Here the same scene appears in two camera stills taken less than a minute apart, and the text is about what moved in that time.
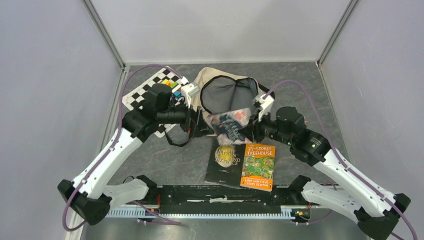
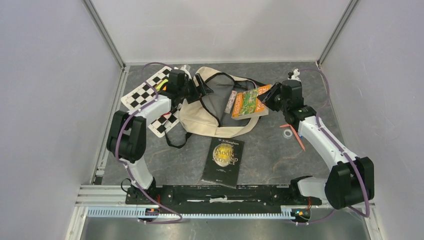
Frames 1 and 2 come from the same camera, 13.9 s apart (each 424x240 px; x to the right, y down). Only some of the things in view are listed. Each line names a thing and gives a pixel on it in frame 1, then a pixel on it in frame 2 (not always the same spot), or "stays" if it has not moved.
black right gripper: [256, 129] -> [267, 97]
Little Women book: [231, 127] -> [230, 103]
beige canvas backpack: [222, 90] stays
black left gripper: [194, 123] -> [203, 89]
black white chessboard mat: [132, 99] stays
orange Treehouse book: [258, 167] -> [246, 104]
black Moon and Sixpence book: [225, 164] stays
